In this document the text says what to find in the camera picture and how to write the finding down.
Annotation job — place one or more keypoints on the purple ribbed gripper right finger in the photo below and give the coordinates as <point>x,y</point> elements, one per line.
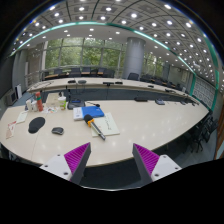
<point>151,166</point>

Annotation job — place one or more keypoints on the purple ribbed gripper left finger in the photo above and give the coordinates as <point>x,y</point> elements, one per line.
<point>69,166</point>

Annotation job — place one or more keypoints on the black computer mouse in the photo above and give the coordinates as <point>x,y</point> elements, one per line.
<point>58,130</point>

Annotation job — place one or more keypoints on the black round mouse pad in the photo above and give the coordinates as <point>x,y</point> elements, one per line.
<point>36,124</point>

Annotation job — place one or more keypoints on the black microphone with yellow band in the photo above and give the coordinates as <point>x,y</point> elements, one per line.
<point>90,122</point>

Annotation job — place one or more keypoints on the white paper sheet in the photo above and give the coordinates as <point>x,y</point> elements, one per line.
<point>107,125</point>

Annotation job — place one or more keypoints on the black desk phone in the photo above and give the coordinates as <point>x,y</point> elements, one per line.
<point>75,103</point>

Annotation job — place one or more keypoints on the white cup with green label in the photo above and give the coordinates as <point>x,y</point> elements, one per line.
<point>62,102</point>

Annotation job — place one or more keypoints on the white booklet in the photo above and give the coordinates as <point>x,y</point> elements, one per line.
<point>22,117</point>

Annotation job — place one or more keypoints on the red white leaflet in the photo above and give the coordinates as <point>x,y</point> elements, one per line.
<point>10,130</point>

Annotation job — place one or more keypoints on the orange red bottle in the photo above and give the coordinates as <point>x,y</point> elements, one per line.
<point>39,101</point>

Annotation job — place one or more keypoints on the black office chair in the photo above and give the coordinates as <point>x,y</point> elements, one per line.
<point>133,76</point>

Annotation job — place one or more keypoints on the grey round pillar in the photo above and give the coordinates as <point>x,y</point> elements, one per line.
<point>133,57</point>

